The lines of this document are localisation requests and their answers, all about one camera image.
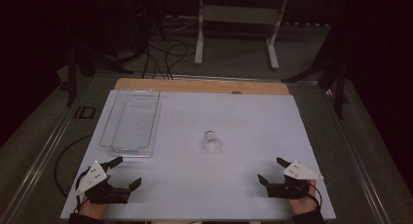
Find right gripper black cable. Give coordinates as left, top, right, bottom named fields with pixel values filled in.
left=306, top=181, right=323, bottom=209

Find black tripod stand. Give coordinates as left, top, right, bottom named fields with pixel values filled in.
left=65, top=43, right=134, bottom=108

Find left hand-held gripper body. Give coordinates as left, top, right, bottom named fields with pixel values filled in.
left=75, top=161, right=131, bottom=205

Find white table cover sheet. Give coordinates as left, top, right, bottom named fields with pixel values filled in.
left=59, top=89, right=337, bottom=222

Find black curved floor cable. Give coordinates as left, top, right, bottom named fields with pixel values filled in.
left=54, top=134, right=94, bottom=199

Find black rectangular frame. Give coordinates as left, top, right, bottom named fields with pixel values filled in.
left=73, top=105, right=97, bottom=120

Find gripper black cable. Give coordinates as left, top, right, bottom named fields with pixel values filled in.
left=306, top=181, right=323, bottom=209
left=74, top=168, right=92, bottom=215

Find clear plastic tray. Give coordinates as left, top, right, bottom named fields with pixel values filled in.
left=98, top=89, right=162, bottom=159

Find black floor cables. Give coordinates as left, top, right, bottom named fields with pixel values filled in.
left=141, top=42, right=198, bottom=80

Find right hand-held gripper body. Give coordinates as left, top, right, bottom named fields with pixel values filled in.
left=266, top=161, right=324, bottom=200

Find white metal stand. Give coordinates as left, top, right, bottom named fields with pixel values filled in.
left=194, top=0, right=290, bottom=71

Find black stand with long legs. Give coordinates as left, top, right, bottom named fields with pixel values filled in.
left=282, top=22, right=351, bottom=121

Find metal floor rail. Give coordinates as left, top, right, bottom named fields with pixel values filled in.
left=323, top=87, right=393, bottom=224
left=0, top=77, right=95, bottom=224

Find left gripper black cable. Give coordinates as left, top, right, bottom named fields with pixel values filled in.
left=74, top=168, right=92, bottom=215

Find person's left hand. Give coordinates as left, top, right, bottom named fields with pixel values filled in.
left=79, top=196, right=110, bottom=217

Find person's right hand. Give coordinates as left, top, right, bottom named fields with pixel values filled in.
left=287, top=180, right=319, bottom=217

